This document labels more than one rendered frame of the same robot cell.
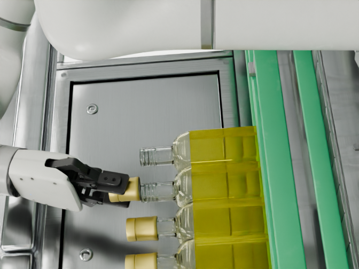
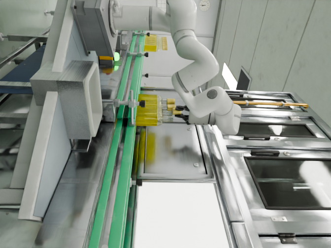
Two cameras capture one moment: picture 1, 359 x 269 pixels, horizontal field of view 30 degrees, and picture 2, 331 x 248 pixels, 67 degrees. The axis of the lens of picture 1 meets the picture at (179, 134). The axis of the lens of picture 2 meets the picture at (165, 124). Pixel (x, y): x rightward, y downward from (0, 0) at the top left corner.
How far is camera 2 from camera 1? 153 cm
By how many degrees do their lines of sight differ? 87
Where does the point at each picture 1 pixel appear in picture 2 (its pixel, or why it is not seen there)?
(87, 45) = not seen: hidden behind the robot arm
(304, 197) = (129, 79)
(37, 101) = (219, 170)
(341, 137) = (116, 81)
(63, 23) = not seen: hidden behind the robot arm
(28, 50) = (232, 192)
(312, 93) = (120, 92)
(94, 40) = not seen: hidden behind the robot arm
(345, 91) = (111, 87)
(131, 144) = (179, 153)
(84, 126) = (197, 159)
